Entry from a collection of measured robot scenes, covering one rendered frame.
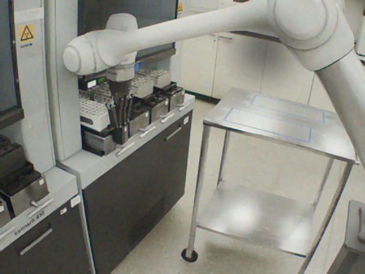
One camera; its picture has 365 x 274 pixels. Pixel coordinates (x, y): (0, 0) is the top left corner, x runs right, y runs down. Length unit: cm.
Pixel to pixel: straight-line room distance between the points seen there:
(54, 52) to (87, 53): 18
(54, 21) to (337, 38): 73
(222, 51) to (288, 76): 72
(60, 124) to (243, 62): 249
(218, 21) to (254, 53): 243
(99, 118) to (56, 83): 21
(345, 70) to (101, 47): 57
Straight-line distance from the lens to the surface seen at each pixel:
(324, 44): 60
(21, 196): 92
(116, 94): 104
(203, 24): 83
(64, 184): 103
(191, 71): 355
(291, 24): 56
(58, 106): 104
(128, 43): 81
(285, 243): 156
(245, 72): 332
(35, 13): 91
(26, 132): 97
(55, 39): 98
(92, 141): 115
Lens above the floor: 134
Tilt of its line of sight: 28 degrees down
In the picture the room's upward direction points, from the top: 5 degrees clockwise
